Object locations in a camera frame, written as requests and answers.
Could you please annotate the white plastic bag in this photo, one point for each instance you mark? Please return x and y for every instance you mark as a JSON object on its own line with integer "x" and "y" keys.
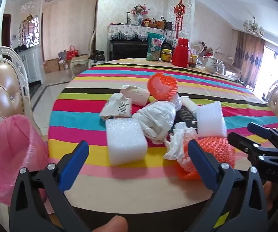
{"x": 155, "y": 116}

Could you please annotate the black bag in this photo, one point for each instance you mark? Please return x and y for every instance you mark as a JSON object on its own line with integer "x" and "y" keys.
{"x": 96, "y": 55}

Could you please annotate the pale pink tissue pack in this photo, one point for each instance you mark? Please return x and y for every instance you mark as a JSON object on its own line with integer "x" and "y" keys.
{"x": 136, "y": 95}

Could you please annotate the white carved sofa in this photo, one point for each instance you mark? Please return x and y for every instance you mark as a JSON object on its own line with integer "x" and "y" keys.
{"x": 225, "y": 60}

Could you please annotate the yellow jar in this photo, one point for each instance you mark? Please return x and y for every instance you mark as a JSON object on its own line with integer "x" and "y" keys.
{"x": 166, "y": 55}

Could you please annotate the person's left hand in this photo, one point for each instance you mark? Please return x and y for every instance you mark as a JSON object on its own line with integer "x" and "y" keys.
{"x": 112, "y": 224}

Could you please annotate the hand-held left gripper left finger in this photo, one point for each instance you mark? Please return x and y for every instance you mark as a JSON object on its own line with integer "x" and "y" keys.
{"x": 77, "y": 162}

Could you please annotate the white tissue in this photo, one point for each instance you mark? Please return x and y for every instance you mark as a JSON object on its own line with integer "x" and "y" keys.
{"x": 177, "y": 140}

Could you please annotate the red gift basket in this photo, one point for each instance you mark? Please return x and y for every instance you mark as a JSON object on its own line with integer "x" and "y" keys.
{"x": 148, "y": 22}

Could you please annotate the orange foam fruit net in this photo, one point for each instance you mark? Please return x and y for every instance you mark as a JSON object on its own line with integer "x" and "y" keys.
{"x": 163, "y": 87}
{"x": 216, "y": 152}

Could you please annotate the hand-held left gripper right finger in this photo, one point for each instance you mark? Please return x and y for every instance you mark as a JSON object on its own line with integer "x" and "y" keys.
{"x": 201, "y": 164}

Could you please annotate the white low cabinet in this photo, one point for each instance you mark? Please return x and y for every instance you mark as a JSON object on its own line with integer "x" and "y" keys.
{"x": 31, "y": 62}

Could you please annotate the white cushioned side chair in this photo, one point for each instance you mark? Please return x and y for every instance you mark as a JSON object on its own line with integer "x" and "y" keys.
{"x": 81, "y": 60}

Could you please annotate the brown cardboard box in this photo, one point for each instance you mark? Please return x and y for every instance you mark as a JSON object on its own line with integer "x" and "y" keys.
{"x": 51, "y": 65}

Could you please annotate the pink trash bag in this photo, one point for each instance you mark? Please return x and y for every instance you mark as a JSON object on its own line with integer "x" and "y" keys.
{"x": 11, "y": 154}

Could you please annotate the white ceramic pitcher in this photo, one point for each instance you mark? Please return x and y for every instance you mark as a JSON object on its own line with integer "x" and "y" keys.
{"x": 212, "y": 65}

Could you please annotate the black cardboard box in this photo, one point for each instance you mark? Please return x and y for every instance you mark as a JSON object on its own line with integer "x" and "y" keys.
{"x": 186, "y": 116}

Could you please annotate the floral lace piano cover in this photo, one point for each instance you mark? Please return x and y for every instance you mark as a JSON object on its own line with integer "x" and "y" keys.
{"x": 129, "y": 30}

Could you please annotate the white paper bag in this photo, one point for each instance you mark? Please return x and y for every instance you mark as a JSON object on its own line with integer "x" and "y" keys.
{"x": 116, "y": 106}

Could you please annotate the red thermos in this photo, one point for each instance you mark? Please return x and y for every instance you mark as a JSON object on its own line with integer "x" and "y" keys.
{"x": 180, "y": 53}

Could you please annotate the brown curtain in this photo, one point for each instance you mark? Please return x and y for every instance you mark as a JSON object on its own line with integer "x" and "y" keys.
{"x": 247, "y": 55}

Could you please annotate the black piano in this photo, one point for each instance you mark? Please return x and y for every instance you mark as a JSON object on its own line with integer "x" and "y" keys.
{"x": 129, "y": 50}

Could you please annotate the crystal chandelier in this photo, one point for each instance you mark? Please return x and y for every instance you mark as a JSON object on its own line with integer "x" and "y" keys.
{"x": 253, "y": 26}

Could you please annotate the small glass jar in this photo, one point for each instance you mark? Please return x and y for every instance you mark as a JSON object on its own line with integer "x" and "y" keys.
{"x": 193, "y": 61}

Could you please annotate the green snack bag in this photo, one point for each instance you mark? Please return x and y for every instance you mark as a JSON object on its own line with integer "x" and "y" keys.
{"x": 154, "y": 46}

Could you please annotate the vase with pink flowers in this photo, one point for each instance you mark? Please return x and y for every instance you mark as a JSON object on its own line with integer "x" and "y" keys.
{"x": 140, "y": 12}

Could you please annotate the dark handbag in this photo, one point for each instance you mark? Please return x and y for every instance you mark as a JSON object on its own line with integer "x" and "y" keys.
{"x": 167, "y": 24}

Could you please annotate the white lattice screen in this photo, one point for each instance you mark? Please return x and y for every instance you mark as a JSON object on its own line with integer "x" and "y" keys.
{"x": 30, "y": 26}

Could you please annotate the red shopping bag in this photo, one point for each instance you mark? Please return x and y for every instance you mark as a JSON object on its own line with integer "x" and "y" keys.
{"x": 72, "y": 53}

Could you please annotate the ribbed white foam sheet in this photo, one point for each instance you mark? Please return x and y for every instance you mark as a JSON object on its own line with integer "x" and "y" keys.
{"x": 211, "y": 120}

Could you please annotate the white foam block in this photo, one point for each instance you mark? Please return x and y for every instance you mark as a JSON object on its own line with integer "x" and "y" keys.
{"x": 126, "y": 142}

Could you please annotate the person's right hand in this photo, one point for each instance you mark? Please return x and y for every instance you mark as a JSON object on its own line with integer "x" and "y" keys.
{"x": 267, "y": 191}

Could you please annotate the red knot wall ornament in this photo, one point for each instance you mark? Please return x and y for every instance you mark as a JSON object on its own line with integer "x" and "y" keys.
{"x": 179, "y": 9}

